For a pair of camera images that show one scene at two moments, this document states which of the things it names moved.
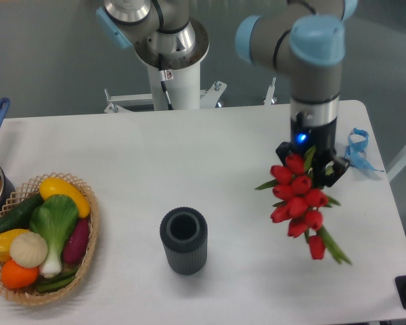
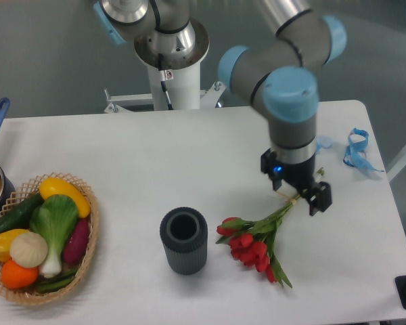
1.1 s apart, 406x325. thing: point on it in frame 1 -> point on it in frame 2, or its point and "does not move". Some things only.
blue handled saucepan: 1,197 does not move
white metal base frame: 210,97 does not move
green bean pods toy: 56,282 does not move
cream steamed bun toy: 28,250 does not move
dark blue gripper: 323,137 -> 301,175
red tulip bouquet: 296,202 -> 250,242
